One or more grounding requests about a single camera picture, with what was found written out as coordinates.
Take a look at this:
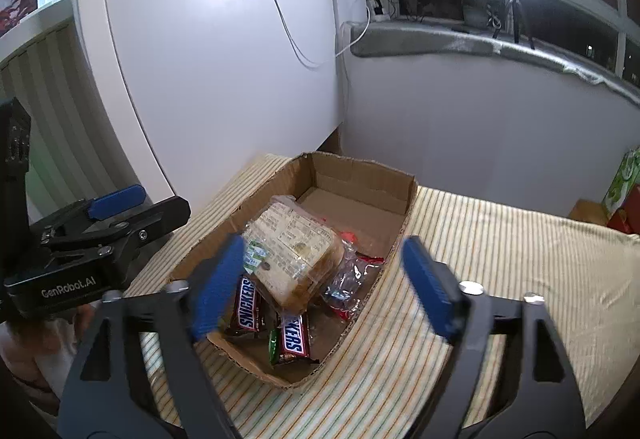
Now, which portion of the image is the black tripod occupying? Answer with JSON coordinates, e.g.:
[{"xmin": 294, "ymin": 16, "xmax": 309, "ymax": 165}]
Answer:
[{"xmin": 492, "ymin": 0, "xmax": 536, "ymax": 51}]

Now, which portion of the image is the white wardrobe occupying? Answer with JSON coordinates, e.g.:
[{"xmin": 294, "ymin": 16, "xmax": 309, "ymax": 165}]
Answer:
[{"xmin": 0, "ymin": 0, "xmax": 364, "ymax": 221}]

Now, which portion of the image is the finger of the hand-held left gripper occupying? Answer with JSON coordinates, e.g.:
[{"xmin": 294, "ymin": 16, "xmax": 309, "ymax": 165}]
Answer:
[
  {"xmin": 30, "ymin": 185, "xmax": 147, "ymax": 240},
  {"xmin": 47, "ymin": 196, "xmax": 192, "ymax": 266}
]

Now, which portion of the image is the person's left forearm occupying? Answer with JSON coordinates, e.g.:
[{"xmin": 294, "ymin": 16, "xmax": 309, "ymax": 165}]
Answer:
[{"xmin": 35, "ymin": 325, "xmax": 79, "ymax": 397}]

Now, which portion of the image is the large red clear snack packet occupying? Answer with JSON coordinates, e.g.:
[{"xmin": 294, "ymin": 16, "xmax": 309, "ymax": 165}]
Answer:
[{"xmin": 320, "ymin": 241, "xmax": 386, "ymax": 321}]

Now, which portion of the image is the potted plant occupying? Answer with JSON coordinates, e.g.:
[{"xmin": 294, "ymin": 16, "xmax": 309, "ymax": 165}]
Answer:
[{"xmin": 457, "ymin": 0, "xmax": 494, "ymax": 28}]

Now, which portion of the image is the green white snack packet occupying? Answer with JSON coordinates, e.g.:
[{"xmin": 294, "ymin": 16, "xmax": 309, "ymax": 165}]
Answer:
[{"xmin": 243, "ymin": 239, "xmax": 267, "ymax": 271}]

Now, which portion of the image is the clear bag of bread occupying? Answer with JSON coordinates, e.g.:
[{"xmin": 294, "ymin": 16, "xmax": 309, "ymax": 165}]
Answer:
[{"xmin": 242, "ymin": 195, "xmax": 346, "ymax": 313}]

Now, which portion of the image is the white cable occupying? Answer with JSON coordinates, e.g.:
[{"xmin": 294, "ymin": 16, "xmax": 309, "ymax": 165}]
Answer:
[{"xmin": 259, "ymin": 0, "xmax": 372, "ymax": 71}]

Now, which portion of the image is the brown chocolate bar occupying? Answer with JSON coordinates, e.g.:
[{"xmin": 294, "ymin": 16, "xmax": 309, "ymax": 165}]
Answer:
[
  {"xmin": 276, "ymin": 311, "xmax": 321, "ymax": 365},
  {"xmin": 223, "ymin": 275, "xmax": 266, "ymax": 338}
]

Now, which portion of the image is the person's left hand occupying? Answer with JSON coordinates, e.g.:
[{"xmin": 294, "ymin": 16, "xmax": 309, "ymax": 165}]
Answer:
[{"xmin": 0, "ymin": 319, "xmax": 49, "ymax": 382}]

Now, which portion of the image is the grey window sill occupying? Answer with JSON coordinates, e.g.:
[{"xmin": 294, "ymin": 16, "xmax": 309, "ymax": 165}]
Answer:
[{"xmin": 349, "ymin": 16, "xmax": 640, "ymax": 103}]

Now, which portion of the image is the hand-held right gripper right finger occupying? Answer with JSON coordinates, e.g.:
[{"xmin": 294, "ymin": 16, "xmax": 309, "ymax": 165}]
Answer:
[{"xmin": 401, "ymin": 235, "xmax": 586, "ymax": 439}]

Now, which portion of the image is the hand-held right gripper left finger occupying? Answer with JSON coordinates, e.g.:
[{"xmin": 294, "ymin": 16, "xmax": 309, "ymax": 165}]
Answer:
[{"xmin": 59, "ymin": 234, "xmax": 247, "ymax": 439}]

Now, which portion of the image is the cardboard box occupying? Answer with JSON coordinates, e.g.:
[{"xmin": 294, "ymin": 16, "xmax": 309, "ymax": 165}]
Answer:
[{"xmin": 165, "ymin": 150, "xmax": 419, "ymax": 390}]

